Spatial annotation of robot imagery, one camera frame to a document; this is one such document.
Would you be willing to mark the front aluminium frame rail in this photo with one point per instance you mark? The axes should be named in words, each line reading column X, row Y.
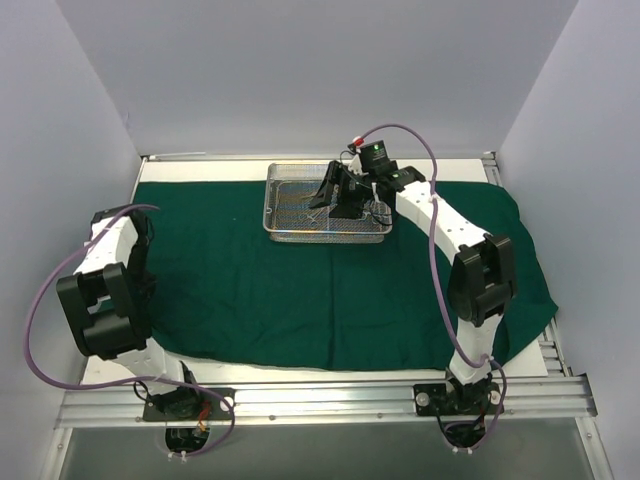
column 319, row 403

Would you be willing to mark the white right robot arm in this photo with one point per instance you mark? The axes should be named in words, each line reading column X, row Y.
column 473, row 271

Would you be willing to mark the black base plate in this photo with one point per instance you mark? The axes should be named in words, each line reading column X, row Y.
column 450, row 399
column 184, row 404

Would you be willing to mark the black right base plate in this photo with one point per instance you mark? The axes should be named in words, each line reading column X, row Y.
column 450, row 399

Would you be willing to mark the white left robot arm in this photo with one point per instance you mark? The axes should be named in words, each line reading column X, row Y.
column 106, row 302

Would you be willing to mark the silver wire mesh tray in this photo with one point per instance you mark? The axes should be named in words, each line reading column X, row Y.
column 289, row 190

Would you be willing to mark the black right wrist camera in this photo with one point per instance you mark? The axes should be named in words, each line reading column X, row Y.
column 374, row 159

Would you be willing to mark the back aluminium frame rail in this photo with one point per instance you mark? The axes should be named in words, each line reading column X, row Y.
column 204, row 156

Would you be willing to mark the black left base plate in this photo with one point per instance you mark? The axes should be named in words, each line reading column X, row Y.
column 184, row 404

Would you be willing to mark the steel forceps left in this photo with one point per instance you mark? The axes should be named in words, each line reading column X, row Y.
column 314, row 220

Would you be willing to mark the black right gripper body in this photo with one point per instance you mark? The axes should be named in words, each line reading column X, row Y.
column 347, row 187

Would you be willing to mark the green surgical cloth kit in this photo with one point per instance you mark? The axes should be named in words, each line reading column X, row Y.
column 225, row 291

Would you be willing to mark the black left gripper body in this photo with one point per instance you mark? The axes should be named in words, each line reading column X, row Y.
column 139, row 281

